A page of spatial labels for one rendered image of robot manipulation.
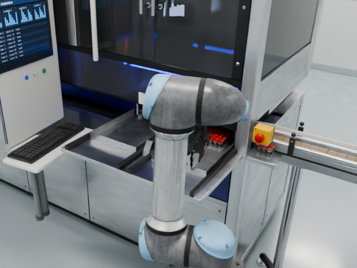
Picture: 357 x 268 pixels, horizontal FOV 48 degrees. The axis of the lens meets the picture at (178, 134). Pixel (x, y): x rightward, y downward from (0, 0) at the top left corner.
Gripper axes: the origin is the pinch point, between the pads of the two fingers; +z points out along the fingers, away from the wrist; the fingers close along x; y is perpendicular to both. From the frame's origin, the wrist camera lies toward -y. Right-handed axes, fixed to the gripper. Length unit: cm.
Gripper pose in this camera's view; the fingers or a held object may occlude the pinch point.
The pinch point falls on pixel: (191, 167)
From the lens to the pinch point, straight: 157.9
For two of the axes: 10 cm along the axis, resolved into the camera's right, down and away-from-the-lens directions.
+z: -0.5, 9.0, 4.3
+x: -8.6, -2.6, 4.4
